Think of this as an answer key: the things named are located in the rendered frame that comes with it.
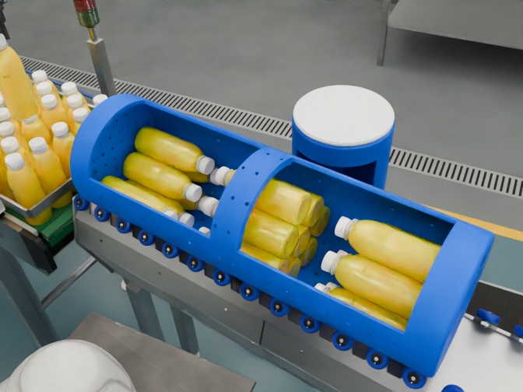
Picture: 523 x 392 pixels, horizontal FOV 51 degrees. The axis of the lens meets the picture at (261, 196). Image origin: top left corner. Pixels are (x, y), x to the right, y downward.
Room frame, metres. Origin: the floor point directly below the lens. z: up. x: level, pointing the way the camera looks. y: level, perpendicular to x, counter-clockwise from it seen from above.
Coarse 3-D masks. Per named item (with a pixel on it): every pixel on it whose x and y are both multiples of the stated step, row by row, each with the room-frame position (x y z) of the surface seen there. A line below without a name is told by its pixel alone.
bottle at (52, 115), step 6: (48, 108) 1.27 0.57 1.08; (54, 108) 1.28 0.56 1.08; (60, 108) 1.29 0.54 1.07; (42, 114) 1.28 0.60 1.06; (48, 114) 1.26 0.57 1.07; (54, 114) 1.27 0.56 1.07; (60, 114) 1.27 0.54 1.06; (66, 114) 1.29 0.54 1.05; (48, 120) 1.26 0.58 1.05; (54, 120) 1.26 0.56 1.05; (60, 120) 1.26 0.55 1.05; (66, 120) 1.28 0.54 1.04; (48, 126) 1.26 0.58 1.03
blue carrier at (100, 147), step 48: (96, 144) 0.96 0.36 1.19; (240, 144) 1.00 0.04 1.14; (96, 192) 0.90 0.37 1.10; (240, 192) 0.76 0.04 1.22; (336, 192) 0.86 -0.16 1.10; (384, 192) 0.74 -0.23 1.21; (192, 240) 0.74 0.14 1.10; (240, 240) 0.70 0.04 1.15; (336, 240) 0.81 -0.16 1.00; (432, 240) 0.73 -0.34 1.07; (480, 240) 0.59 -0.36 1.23; (288, 288) 0.61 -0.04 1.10; (432, 288) 0.52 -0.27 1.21; (384, 336) 0.50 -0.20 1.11; (432, 336) 0.47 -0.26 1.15
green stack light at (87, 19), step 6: (96, 6) 1.62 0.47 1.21; (78, 12) 1.59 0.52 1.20; (84, 12) 1.59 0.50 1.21; (90, 12) 1.59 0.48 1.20; (96, 12) 1.61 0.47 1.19; (78, 18) 1.60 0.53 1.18; (84, 18) 1.59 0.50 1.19; (90, 18) 1.59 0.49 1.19; (96, 18) 1.60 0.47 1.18; (84, 24) 1.59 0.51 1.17; (90, 24) 1.59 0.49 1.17; (96, 24) 1.60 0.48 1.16
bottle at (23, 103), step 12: (0, 48) 1.15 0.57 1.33; (0, 60) 1.14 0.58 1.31; (12, 60) 1.15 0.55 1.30; (0, 72) 1.13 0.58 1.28; (12, 72) 1.14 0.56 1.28; (24, 72) 1.16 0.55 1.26; (0, 84) 1.13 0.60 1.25; (12, 84) 1.13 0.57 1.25; (24, 84) 1.15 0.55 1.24; (12, 96) 1.13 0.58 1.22; (24, 96) 1.14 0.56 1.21; (12, 108) 1.13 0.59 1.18; (24, 108) 1.13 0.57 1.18; (36, 108) 1.15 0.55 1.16
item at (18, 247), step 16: (0, 224) 1.04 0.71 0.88; (16, 224) 1.02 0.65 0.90; (0, 240) 1.08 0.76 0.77; (16, 240) 1.01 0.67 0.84; (32, 240) 0.96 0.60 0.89; (64, 240) 1.13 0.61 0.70; (16, 256) 1.05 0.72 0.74; (32, 256) 0.98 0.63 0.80; (48, 256) 0.95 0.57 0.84; (16, 272) 1.14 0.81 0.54; (48, 272) 0.98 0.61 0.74; (80, 272) 1.32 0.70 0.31; (32, 288) 1.17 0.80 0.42; (64, 288) 1.25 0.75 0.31; (32, 304) 1.14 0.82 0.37; (48, 304) 1.19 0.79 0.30; (48, 320) 1.16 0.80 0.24
